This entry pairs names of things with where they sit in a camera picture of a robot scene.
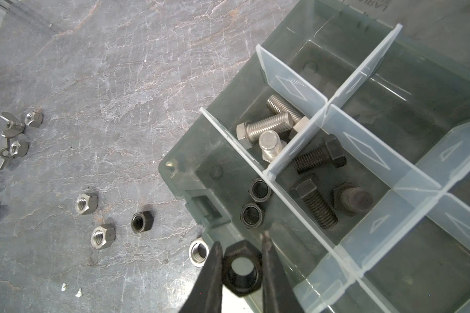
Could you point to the silver bolt standing upright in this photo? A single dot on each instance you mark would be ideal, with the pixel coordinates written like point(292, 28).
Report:
point(271, 145)

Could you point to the silver wing nut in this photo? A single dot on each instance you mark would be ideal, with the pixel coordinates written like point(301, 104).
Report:
point(14, 125)

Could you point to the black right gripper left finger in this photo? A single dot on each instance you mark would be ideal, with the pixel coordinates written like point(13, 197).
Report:
point(207, 293)

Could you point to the black bolt upright in box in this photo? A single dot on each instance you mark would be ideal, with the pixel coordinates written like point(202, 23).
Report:
point(352, 200)

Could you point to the silver hex nut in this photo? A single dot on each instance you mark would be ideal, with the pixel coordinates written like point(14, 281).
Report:
point(198, 252)

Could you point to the black bolt upper in box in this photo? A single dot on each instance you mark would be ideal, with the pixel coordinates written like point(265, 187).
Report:
point(329, 152)

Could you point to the silver hex bolt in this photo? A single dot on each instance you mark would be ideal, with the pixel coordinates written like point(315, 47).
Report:
point(248, 134)

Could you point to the black bolt lower in box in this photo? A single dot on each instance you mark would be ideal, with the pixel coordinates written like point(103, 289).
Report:
point(307, 190)

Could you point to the grey compartment organizer box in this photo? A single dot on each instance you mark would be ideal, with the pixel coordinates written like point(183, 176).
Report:
point(391, 80)

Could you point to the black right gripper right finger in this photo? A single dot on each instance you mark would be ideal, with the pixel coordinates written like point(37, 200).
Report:
point(277, 294)

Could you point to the black silver screw left centre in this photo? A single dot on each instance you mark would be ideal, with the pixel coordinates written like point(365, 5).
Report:
point(86, 203)

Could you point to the silver nut lower left centre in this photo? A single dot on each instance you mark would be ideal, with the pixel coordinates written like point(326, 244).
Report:
point(103, 236)

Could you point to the silver bolt under others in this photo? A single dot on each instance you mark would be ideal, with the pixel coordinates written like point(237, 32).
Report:
point(277, 104)

